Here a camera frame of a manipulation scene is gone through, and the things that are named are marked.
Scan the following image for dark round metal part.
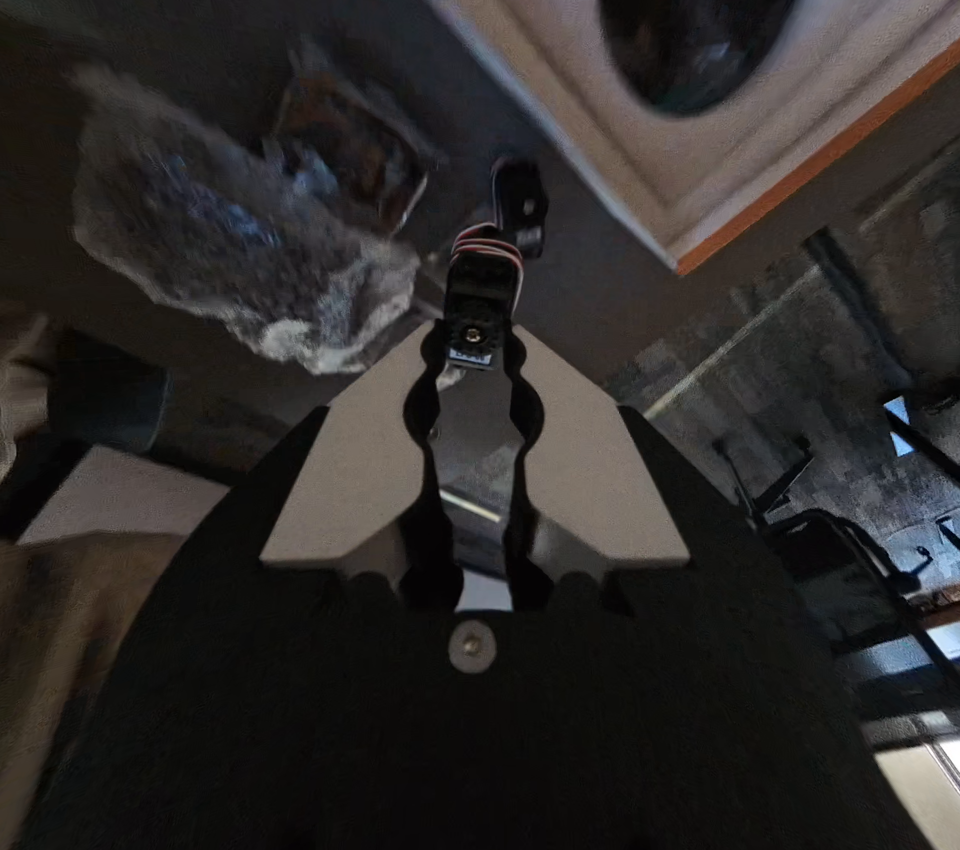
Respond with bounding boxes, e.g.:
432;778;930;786
598;0;819;116

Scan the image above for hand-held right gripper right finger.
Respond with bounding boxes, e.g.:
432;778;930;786
504;325;691;612

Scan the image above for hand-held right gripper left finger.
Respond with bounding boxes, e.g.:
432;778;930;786
258;321;460;612

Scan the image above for silver foil bag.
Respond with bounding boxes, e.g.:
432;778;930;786
273;51;432;236

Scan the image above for dark round container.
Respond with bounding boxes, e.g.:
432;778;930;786
52;332;170;453

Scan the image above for white and orange cardboard box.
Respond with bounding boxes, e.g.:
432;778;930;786
330;0;960;277

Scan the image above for black servo with black disc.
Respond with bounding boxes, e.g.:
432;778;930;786
442;223;526;371
491;156;550;258

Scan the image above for bubble wrap package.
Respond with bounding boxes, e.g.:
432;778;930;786
71;66;421;374

